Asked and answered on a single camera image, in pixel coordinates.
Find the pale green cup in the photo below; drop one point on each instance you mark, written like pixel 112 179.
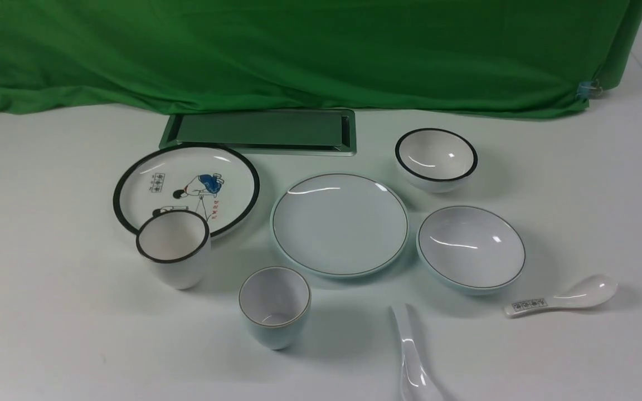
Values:
pixel 275 302

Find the plain white ceramic spoon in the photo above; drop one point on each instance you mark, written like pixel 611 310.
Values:
pixel 415 383

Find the pale green shallow bowl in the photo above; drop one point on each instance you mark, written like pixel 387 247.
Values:
pixel 471 250

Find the black-rimmed white cup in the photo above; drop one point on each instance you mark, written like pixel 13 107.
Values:
pixel 177 245

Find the black-rimmed illustrated plate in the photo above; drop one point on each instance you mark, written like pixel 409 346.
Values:
pixel 215 182

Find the pale green plate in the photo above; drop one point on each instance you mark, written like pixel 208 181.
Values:
pixel 340 225

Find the black-rimmed small white bowl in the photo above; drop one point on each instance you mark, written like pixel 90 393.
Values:
pixel 435 160

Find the green backdrop cloth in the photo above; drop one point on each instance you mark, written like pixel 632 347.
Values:
pixel 509 59

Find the white spoon with print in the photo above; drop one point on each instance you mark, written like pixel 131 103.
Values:
pixel 588 293

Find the blue binder clip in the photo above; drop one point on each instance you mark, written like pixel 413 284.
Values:
pixel 587 90

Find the metal table cable hatch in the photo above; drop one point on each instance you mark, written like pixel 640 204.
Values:
pixel 329 132

